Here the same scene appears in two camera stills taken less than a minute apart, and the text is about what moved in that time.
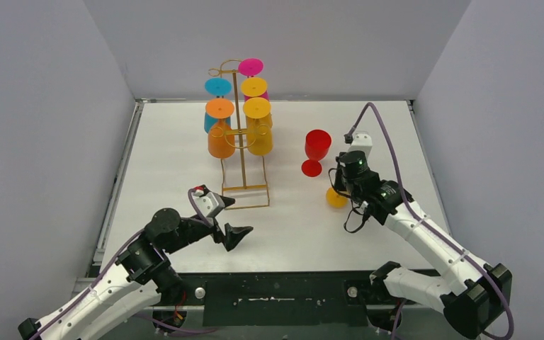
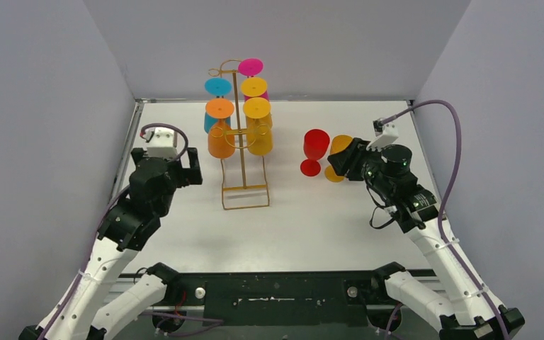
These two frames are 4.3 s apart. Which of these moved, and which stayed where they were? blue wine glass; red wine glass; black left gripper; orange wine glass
Moved: black left gripper
Stayed: red wine glass; blue wine glass; orange wine glass
